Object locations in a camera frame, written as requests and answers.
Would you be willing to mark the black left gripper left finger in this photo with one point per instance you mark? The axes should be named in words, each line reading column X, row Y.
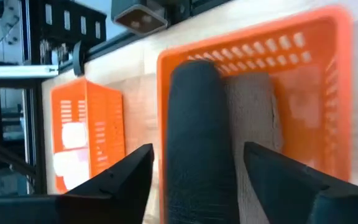
column 120, row 193

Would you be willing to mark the brown bandage roll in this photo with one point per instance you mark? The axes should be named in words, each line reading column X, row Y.
column 253, row 109

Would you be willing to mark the white plastic medicine bottle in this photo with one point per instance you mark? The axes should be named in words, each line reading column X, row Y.
column 73, row 135
column 71, row 171

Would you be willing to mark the orange plastic basket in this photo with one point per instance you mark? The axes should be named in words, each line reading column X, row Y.
column 322, row 46
column 104, row 124

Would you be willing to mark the black slotted equipment case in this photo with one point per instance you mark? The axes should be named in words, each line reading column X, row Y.
column 73, row 34

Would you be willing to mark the black frame clamp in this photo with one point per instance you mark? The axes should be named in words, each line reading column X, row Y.
column 79, row 57

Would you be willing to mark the black bandage roll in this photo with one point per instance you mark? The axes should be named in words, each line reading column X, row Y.
column 197, row 140

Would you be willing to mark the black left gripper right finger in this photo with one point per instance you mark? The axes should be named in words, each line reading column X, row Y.
column 278, row 186

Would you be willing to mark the silver aluminium rail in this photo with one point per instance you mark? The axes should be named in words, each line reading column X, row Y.
column 17, row 71

